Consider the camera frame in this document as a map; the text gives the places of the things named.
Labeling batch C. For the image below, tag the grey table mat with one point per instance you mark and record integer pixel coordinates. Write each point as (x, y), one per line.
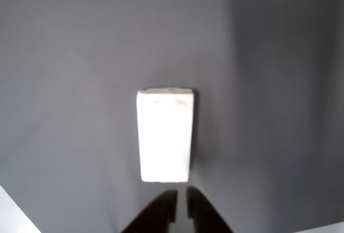
(80, 82)

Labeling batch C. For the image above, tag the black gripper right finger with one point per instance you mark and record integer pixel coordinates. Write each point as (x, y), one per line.
(201, 214)

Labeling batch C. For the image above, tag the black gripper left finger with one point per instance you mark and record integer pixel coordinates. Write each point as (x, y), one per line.
(161, 214)

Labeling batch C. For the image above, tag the white rectangular block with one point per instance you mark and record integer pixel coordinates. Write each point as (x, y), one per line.
(164, 136)

